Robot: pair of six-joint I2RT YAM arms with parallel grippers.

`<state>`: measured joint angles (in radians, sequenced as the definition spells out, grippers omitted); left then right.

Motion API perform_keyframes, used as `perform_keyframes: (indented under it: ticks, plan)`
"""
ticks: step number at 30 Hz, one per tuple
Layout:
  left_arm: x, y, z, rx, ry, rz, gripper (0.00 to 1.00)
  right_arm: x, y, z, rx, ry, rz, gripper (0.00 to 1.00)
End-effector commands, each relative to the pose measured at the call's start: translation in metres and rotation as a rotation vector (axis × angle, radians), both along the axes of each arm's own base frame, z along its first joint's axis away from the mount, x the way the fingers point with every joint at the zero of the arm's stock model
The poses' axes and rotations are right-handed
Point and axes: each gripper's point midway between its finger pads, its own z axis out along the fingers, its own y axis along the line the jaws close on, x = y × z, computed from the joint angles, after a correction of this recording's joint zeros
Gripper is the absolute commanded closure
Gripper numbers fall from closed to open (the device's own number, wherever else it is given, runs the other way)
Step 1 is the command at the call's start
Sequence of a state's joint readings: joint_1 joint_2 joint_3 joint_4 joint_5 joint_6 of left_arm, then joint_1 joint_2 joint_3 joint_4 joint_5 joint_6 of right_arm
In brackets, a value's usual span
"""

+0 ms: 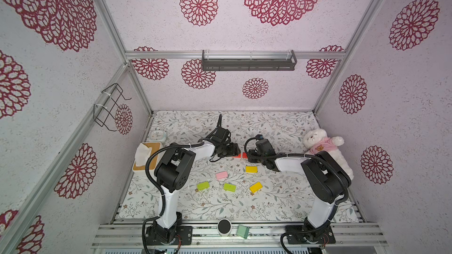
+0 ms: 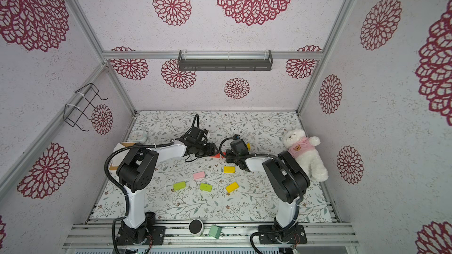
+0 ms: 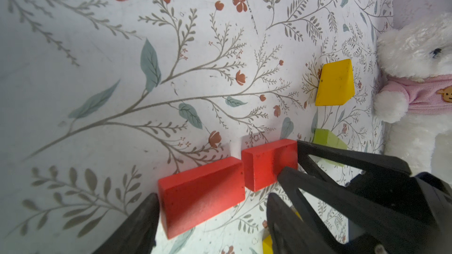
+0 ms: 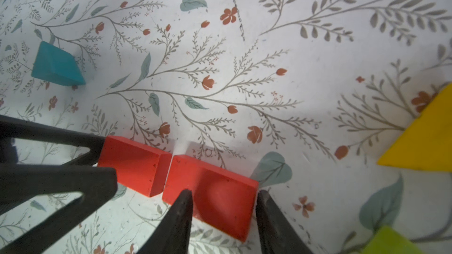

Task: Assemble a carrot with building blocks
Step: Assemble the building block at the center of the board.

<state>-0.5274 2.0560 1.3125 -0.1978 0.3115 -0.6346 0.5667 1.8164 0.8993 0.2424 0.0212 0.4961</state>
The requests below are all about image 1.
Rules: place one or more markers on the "green block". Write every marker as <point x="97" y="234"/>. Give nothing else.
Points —
<point x="203" y="185"/>
<point x="229" y="187"/>

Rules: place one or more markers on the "black wire wall rack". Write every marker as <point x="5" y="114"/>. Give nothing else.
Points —
<point x="102" y="112"/>

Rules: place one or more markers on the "green cube on rail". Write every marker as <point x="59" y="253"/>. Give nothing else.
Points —
<point x="243" y="231"/>

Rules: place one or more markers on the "yellow block front right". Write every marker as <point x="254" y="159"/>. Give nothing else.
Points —
<point x="256" y="187"/>

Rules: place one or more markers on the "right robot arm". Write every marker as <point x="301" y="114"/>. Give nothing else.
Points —
<point x="327" y="179"/>

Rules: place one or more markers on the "yellow rectangular block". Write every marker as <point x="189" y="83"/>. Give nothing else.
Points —
<point x="251" y="170"/>

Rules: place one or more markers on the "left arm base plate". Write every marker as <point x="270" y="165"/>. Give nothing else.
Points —
<point x="157" y="235"/>

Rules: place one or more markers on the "pink block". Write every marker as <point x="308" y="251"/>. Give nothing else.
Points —
<point x="221" y="175"/>

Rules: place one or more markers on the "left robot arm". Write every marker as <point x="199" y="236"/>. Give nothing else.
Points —
<point x="168" y="169"/>

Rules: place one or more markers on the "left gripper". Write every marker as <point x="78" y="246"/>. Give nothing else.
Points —
<point x="233" y="150"/>

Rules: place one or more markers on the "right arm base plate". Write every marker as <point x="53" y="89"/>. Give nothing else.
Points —
<point x="324" y="236"/>

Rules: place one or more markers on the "green block front left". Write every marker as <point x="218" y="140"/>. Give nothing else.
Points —
<point x="203" y="185"/>

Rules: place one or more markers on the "tissue box wooden lid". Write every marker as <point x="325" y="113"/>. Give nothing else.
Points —
<point x="143" y="152"/>

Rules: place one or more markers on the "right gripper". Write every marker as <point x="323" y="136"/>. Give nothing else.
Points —
<point x="253" y="155"/>

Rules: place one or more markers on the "white teddy bear pink shirt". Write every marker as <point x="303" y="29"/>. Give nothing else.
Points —
<point x="317" y="140"/>

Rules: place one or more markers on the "black wall shelf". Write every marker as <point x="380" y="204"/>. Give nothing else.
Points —
<point x="249" y="64"/>

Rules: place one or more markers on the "green block front centre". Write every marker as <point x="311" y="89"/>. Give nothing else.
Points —
<point x="229" y="187"/>

